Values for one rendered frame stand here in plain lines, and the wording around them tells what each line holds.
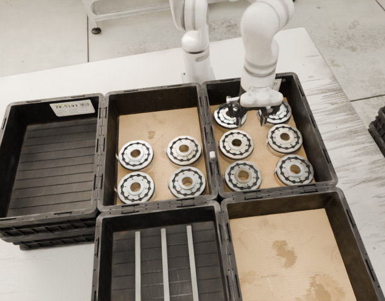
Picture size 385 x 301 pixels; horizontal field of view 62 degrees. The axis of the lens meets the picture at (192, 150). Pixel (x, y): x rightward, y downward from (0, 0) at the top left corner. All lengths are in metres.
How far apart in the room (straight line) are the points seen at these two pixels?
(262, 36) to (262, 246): 0.51
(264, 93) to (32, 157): 0.74
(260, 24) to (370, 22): 2.48
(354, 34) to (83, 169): 2.37
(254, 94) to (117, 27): 2.30
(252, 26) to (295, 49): 0.92
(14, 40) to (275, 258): 2.74
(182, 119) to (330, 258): 0.58
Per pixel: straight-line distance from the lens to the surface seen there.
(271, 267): 0.86
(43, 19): 3.27
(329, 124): 1.28
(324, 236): 0.92
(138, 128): 1.06
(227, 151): 0.95
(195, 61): 1.13
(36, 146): 1.14
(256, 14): 0.62
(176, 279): 0.85
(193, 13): 1.03
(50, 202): 1.01
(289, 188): 0.83
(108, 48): 2.74
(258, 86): 0.73
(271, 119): 1.03
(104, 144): 0.94
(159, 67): 1.43
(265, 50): 0.66
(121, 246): 0.89
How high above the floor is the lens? 1.66
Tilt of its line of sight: 57 degrees down
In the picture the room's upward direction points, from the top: 5 degrees counter-clockwise
